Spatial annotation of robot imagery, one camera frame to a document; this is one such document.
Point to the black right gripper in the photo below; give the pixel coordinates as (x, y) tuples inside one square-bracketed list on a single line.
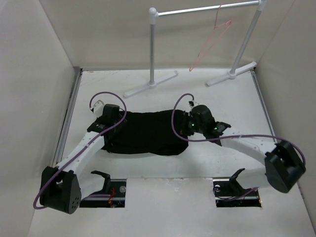
[(190, 116)]

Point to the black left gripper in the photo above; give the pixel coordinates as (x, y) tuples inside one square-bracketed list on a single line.
[(119, 119)]

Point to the black trousers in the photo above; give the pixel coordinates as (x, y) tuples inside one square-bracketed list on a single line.
[(149, 132)]

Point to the pink clothes hanger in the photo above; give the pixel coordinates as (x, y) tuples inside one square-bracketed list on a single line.
[(219, 29)]

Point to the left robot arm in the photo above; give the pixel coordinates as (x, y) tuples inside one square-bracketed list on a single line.
[(60, 187)]

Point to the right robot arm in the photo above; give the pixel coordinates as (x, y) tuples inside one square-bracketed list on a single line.
[(281, 167)]

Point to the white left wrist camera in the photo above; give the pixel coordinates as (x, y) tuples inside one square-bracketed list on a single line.
[(97, 108)]

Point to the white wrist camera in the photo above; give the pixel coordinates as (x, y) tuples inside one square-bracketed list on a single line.
[(192, 104), (97, 108)]

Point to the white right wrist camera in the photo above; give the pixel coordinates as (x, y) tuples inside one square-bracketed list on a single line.
[(192, 104)]

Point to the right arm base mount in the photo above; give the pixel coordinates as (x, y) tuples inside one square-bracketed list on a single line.
[(229, 193)]

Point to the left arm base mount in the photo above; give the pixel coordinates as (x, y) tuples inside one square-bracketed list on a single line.
[(112, 196)]

